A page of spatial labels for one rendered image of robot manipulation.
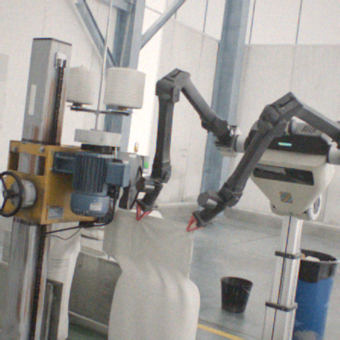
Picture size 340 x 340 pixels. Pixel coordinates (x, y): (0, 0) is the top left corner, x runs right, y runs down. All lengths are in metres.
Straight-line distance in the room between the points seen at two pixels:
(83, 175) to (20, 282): 0.52
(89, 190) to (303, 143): 0.96
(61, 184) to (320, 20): 9.10
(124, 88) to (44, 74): 0.32
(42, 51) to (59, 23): 5.53
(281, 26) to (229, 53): 1.14
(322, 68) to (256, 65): 1.37
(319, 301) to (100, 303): 1.97
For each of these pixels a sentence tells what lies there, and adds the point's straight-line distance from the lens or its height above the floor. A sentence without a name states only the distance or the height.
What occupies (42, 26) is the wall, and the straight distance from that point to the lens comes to 7.55.
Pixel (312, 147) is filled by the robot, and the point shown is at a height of 1.46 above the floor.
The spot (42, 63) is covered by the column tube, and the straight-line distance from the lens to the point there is 2.22.
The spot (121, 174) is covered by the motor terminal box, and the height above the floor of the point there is 1.26.
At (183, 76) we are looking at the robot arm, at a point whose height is 1.68.
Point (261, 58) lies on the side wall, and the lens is 11.17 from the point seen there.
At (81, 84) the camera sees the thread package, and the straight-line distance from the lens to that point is 2.37.
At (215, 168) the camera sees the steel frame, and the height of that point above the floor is 1.00.
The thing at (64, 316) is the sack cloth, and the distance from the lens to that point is 2.80.
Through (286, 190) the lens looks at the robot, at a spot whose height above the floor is 1.26.
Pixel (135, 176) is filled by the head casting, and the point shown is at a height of 1.23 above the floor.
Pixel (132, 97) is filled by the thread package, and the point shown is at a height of 1.57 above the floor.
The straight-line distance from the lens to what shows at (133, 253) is 2.45.
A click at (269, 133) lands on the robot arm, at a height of 1.48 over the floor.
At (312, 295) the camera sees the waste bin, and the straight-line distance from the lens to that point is 4.35.
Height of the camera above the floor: 1.41
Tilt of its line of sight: 3 degrees down
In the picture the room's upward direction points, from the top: 7 degrees clockwise
